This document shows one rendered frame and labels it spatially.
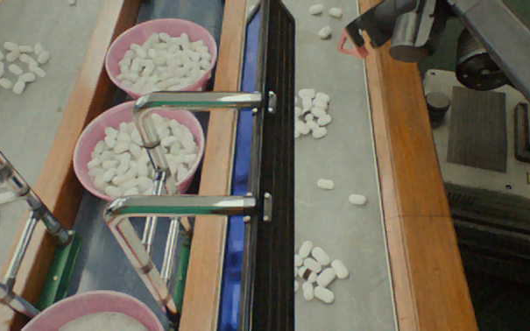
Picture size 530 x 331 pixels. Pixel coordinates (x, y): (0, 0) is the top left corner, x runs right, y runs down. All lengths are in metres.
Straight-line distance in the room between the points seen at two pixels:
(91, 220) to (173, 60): 0.43
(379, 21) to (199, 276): 0.55
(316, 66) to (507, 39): 0.55
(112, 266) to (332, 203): 0.45
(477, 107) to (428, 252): 0.73
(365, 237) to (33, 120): 0.77
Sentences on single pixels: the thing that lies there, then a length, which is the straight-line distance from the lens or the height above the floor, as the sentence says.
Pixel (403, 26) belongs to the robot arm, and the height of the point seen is 1.04.
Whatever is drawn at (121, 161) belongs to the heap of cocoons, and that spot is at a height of 0.74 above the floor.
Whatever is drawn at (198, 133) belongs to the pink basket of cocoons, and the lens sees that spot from 1.03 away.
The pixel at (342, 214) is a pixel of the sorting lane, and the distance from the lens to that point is 0.92.
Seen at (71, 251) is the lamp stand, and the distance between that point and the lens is 1.01.
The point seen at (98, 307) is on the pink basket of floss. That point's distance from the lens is 0.91.
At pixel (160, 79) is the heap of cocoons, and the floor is 0.74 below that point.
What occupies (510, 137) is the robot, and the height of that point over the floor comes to 0.47.
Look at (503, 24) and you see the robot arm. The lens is 0.75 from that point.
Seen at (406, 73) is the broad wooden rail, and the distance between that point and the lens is 1.15.
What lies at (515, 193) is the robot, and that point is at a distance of 1.38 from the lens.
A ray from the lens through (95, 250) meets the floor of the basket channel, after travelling 1.03.
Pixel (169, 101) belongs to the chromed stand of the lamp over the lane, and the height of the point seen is 1.12.
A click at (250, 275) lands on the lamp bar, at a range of 0.47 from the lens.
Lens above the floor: 1.54
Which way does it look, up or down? 54 degrees down
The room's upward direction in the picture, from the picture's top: 4 degrees counter-clockwise
